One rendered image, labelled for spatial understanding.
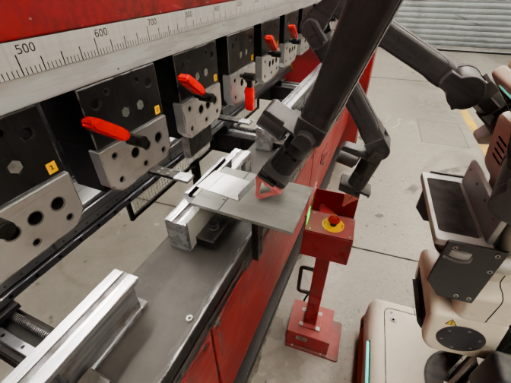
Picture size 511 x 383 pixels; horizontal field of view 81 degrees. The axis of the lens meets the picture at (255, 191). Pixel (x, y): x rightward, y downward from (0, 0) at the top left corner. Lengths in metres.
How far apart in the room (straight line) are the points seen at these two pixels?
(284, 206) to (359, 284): 1.23
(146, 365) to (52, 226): 0.33
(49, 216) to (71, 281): 1.66
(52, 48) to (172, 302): 0.52
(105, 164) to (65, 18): 0.18
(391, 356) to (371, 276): 0.66
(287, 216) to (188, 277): 0.28
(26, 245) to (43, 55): 0.22
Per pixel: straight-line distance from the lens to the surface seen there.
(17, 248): 0.44
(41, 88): 0.42
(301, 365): 1.60
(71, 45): 0.44
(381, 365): 1.36
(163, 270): 0.78
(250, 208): 0.71
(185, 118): 0.62
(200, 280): 0.74
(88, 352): 0.66
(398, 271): 2.04
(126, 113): 0.50
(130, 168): 0.52
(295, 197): 0.75
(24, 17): 0.42
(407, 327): 1.48
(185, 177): 0.83
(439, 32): 8.19
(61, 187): 0.45
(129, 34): 0.51
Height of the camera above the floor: 1.46
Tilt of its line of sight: 37 degrees down
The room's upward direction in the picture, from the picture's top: straight up
